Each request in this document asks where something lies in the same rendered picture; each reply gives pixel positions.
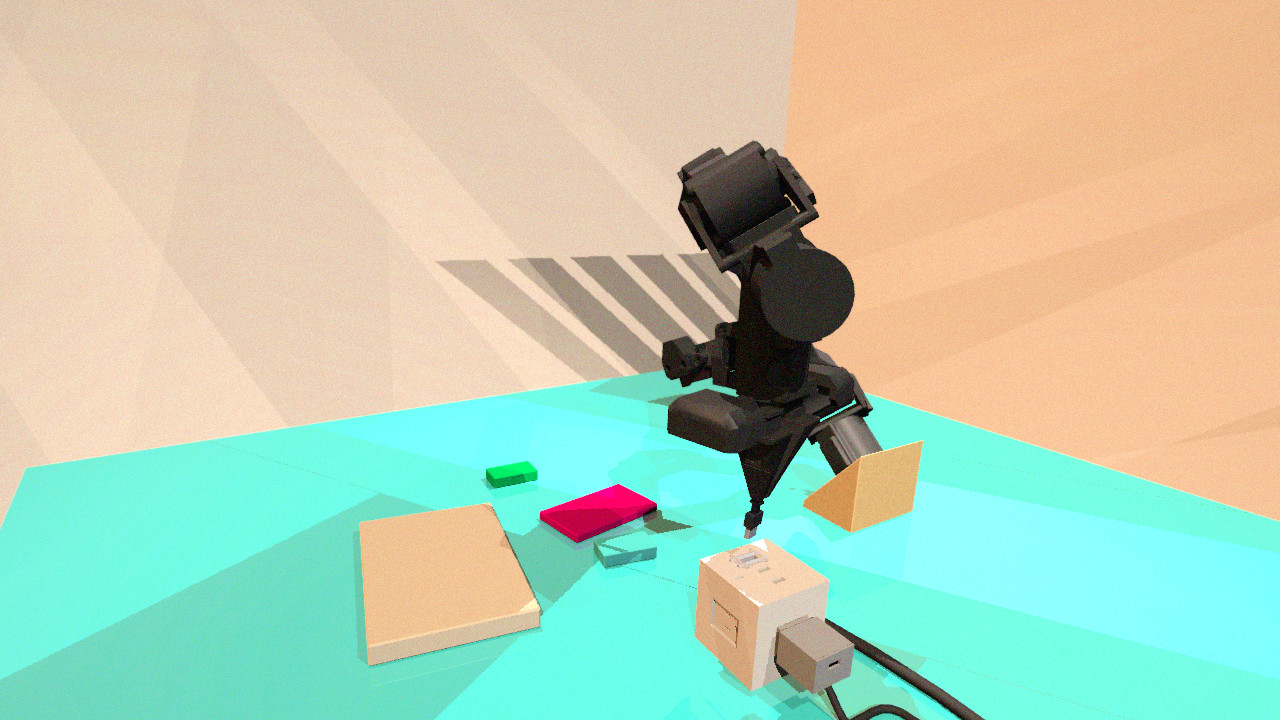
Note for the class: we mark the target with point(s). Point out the pink flat rectangular block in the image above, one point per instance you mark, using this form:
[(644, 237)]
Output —
[(598, 512)]

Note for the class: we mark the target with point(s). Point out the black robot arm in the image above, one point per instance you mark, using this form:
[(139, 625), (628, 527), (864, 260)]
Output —
[(734, 206)]

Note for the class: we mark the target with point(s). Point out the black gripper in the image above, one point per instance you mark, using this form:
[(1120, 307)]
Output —
[(767, 423)]

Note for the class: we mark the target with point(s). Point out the black usb plug with silver metal tip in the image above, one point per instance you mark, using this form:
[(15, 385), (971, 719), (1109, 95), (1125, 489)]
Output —
[(752, 519)]

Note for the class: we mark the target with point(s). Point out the green rectangular block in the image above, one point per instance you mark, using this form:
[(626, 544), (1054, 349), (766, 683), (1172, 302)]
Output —
[(511, 474)]

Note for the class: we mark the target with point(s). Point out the teal rectangular block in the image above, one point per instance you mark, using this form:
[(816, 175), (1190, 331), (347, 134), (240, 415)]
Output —
[(626, 548)]

